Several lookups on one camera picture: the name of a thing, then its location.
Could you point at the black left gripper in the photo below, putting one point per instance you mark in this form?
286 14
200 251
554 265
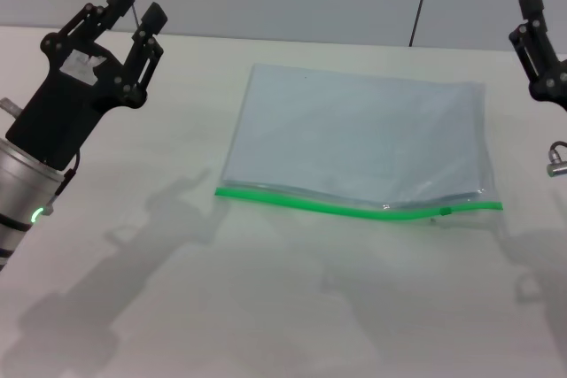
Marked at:
57 112

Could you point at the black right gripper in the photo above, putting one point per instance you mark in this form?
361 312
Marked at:
559 94

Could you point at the green zipper slider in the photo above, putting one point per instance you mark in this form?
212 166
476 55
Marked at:
445 211

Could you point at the clear document bag green zipper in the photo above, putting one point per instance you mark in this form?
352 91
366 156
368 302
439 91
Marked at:
354 139

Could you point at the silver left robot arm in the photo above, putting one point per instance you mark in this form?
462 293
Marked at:
22 187

